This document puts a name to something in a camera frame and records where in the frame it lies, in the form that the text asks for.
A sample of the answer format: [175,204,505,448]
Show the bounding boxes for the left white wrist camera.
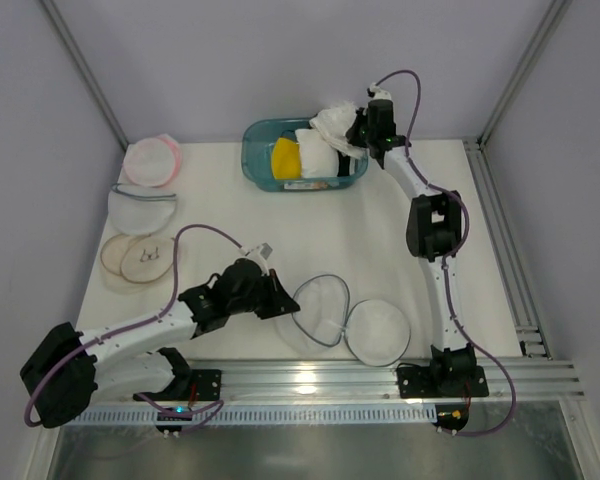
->
[240,243,273,275]

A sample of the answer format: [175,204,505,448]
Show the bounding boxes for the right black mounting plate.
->
[395,362,490,399]

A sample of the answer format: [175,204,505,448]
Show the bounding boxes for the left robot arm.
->
[20,258,300,429]

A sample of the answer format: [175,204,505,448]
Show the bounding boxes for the frame post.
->
[37,0,129,151]
[477,0,572,148]

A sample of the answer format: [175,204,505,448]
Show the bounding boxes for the blue trimmed flat mesh bag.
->
[108,183,178,236]

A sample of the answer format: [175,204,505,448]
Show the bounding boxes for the pink trimmed mesh bag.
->
[122,134,183,187]

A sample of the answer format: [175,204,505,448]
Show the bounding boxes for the yellow bra pad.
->
[271,138,302,180]

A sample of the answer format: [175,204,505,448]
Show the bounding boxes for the left rear frame post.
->
[37,0,129,151]

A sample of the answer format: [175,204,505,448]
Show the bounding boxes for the beige trimmed mesh bag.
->
[99,234,174,294]

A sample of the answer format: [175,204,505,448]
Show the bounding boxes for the white lace bra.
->
[309,101,365,160]

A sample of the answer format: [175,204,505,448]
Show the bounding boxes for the black bra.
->
[337,152,356,177]

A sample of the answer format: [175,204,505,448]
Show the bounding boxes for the aluminium front rail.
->
[191,358,584,404]

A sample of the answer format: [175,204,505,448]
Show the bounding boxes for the white slotted cable duct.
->
[70,403,437,428]

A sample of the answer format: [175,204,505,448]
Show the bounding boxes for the purple cable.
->
[372,68,517,437]
[24,224,244,429]

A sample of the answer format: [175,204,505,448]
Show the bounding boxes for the teal plastic basin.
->
[241,118,368,193]

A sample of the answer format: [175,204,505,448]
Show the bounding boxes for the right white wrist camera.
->
[367,83,392,101]

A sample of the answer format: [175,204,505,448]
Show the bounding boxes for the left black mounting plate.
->
[185,369,222,403]

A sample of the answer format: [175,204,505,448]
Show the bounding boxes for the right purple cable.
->
[372,68,517,437]

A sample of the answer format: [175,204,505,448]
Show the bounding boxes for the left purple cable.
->
[24,224,244,429]

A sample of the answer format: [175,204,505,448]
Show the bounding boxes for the white folded bra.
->
[295,129,338,178]

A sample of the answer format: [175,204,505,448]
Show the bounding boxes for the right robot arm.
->
[346,99,489,399]

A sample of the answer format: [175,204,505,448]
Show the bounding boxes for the white mesh bag blue zipper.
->
[275,273,412,367]

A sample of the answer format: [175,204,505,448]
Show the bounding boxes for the right rear frame post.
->
[477,0,572,148]

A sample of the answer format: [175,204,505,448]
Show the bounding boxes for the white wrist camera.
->
[240,243,273,275]
[367,83,392,101]

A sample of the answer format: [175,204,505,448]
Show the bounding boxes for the black mounting plate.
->
[395,362,490,399]
[185,369,222,403]

